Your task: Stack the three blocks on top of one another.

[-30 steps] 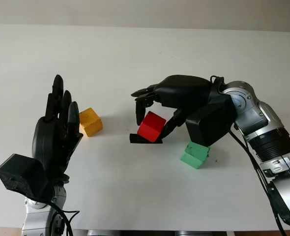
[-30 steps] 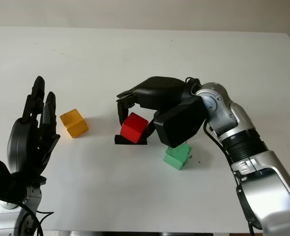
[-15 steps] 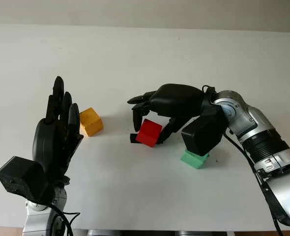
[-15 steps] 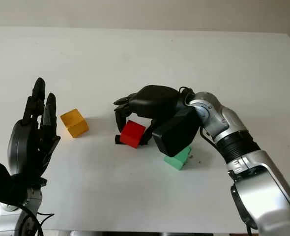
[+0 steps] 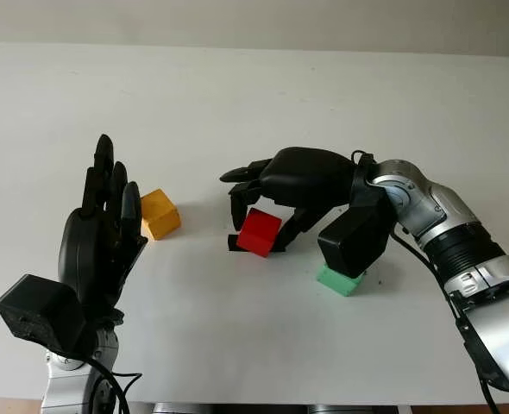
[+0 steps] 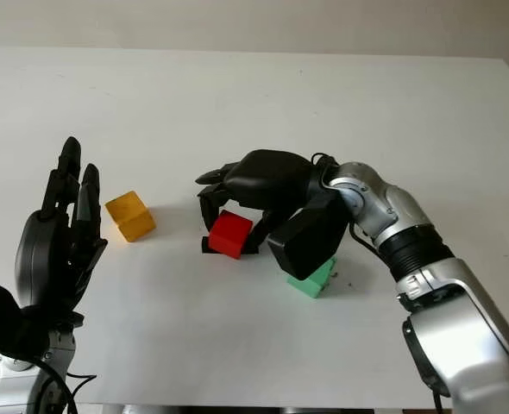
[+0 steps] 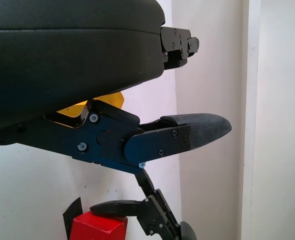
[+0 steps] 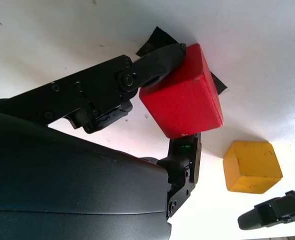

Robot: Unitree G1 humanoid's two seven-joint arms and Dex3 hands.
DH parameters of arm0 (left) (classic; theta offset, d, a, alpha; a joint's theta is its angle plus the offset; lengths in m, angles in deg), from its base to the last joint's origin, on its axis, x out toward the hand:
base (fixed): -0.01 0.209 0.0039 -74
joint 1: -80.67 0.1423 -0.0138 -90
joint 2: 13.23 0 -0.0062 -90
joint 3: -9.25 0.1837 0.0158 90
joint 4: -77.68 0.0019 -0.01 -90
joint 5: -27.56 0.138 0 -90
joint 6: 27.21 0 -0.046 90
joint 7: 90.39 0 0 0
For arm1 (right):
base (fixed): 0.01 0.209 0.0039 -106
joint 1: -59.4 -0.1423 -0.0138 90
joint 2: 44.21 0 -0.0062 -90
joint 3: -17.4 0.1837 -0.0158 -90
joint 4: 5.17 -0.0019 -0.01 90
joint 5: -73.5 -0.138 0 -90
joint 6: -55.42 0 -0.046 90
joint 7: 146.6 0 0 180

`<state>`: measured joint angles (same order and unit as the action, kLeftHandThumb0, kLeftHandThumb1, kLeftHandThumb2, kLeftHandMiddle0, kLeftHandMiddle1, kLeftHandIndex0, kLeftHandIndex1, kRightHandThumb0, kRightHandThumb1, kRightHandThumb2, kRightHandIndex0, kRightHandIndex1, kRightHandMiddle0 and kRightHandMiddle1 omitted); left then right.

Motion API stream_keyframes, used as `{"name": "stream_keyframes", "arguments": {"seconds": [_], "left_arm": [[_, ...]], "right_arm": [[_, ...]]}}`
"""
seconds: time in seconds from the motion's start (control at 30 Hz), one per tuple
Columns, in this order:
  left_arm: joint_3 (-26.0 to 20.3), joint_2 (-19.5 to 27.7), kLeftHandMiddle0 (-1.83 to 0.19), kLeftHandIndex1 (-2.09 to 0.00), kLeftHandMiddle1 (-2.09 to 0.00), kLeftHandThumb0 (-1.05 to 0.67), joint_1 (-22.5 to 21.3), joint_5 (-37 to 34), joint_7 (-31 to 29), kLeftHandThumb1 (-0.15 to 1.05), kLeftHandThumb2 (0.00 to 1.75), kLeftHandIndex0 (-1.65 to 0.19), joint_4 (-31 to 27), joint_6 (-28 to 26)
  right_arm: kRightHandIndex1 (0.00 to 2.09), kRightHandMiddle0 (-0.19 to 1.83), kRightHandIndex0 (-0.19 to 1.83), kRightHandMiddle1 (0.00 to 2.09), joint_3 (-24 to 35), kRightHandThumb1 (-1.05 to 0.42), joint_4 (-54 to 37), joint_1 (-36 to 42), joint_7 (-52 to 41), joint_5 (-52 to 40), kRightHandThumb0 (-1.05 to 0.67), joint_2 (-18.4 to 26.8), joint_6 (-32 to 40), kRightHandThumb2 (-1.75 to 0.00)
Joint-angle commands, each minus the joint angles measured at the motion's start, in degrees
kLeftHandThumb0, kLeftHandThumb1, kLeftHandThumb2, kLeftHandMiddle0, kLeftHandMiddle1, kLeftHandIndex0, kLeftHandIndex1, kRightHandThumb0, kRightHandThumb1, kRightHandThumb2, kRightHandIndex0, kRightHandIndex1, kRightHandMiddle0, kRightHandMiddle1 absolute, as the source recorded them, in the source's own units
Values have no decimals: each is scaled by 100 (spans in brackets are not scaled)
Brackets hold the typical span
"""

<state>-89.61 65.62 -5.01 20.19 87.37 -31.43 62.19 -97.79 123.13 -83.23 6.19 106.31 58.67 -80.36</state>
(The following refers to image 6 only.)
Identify black tape mark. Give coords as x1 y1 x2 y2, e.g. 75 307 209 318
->
200 235 261 255

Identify yellow wooden block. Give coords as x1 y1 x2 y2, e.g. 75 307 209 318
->
104 191 157 243

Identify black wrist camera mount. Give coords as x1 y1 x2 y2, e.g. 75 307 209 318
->
266 189 350 279
0 279 51 361

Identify red wooden block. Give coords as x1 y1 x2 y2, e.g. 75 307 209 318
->
208 210 255 260

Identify green wooden block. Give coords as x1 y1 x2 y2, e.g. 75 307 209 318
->
286 257 337 299

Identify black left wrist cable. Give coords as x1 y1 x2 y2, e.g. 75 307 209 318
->
34 357 98 414

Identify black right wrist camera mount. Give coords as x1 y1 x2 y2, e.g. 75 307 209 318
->
266 189 350 279

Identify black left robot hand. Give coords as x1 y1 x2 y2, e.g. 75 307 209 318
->
13 136 109 320

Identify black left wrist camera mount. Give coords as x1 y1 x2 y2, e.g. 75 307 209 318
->
0 279 51 361

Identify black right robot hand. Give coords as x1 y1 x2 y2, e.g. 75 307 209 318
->
195 149 324 255

